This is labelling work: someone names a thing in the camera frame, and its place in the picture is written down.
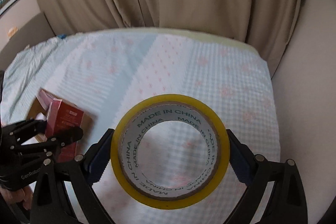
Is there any light blue patterned bedsheet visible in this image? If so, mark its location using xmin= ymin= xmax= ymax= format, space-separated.
xmin=1 ymin=30 xmax=280 ymax=223

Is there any left hand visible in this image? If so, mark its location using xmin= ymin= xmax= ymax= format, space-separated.
xmin=1 ymin=186 xmax=33 ymax=210

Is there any red small box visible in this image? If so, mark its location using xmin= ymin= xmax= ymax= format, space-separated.
xmin=45 ymin=98 xmax=84 ymax=162

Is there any cardboard box pink pattern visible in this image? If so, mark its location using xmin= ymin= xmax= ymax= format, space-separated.
xmin=27 ymin=88 xmax=95 ymax=142

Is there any yellow tape roll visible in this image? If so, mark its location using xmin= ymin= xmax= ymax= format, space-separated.
xmin=110 ymin=94 xmax=230 ymax=210

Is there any grey headboard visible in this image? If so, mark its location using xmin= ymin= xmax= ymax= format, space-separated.
xmin=0 ymin=12 xmax=55 ymax=71

